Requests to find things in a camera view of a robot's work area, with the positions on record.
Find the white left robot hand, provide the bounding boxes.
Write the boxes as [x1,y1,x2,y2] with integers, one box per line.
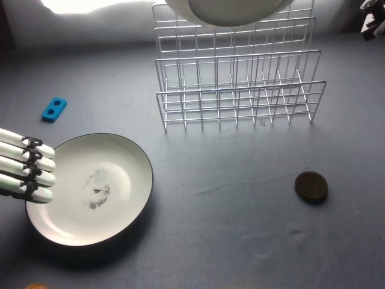
[0,128,57,205]

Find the brown round cookie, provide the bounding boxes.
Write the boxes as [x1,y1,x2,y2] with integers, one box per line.
[294,170,328,204]

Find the silver wire dish rack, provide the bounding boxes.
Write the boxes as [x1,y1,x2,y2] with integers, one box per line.
[152,0,327,133]

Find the blue block two holes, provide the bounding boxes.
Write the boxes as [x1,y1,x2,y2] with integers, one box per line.
[41,96,68,123]

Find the white plate dark rim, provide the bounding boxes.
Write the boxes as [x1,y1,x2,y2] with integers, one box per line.
[164,0,294,27]
[25,132,155,256]

